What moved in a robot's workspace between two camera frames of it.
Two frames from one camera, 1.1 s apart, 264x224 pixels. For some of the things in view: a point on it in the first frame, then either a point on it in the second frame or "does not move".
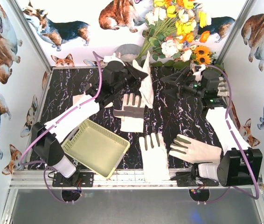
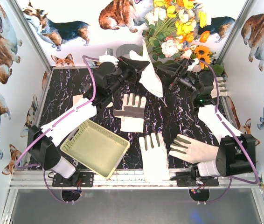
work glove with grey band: [146, 89] → [149, 79]
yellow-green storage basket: [101, 149] does not move
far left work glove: [76, 98] does not move
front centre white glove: [155, 158] does not move
